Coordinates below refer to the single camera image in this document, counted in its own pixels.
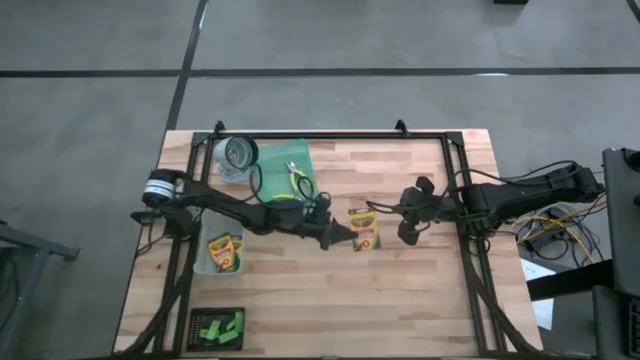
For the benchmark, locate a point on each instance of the yellow green crayon box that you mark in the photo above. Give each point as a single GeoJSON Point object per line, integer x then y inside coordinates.
{"type": "Point", "coordinates": [222, 252]}
{"type": "Point", "coordinates": [365, 230]}
{"type": "Point", "coordinates": [238, 247]}

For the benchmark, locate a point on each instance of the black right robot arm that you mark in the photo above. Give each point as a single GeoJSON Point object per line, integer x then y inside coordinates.
{"type": "Point", "coordinates": [530, 195]}

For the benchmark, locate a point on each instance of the black aluminium table frame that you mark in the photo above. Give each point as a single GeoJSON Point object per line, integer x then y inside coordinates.
{"type": "Point", "coordinates": [350, 135]}

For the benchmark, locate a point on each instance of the grey equipment case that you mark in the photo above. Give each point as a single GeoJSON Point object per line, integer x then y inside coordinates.
{"type": "Point", "coordinates": [612, 325]}

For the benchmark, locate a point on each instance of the black table edge bracket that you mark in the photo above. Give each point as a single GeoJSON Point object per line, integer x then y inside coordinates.
{"type": "Point", "coordinates": [142, 217]}

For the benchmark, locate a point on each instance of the grey metal stand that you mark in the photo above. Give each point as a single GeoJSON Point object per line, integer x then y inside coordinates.
{"type": "Point", "coordinates": [35, 245]}

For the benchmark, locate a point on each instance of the black floor beam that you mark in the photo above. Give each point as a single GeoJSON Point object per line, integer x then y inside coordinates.
{"type": "Point", "coordinates": [560, 285]}

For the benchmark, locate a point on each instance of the black mesh tray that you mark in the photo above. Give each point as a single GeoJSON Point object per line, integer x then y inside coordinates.
{"type": "Point", "coordinates": [195, 320]}

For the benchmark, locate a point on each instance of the white paper sheet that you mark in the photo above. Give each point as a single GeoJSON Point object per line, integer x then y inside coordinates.
{"type": "Point", "coordinates": [545, 312]}

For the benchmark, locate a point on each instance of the white translucent plastic bin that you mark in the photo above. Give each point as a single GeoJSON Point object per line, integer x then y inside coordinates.
{"type": "Point", "coordinates": [205, 260]}

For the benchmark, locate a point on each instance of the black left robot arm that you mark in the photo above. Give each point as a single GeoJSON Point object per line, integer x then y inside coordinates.
{"type": "Point", "coordinates": [220, 205]}

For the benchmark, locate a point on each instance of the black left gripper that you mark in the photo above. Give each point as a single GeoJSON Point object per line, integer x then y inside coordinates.
{"type": "Point", "coordinates": [300, 220]}

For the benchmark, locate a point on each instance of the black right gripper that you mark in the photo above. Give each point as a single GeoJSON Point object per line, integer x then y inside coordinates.
{"type": "Point", "coordinates": [422, 207]}

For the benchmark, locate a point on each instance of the teal translucent plastic bin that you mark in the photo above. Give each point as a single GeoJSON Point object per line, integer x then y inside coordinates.
{"type": "Point", "coordinates": [275, 165]}

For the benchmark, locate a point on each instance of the dark grey cabinet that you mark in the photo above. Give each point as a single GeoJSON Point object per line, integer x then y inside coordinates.
{"type": "Point", "coordinates": [622, 225]}

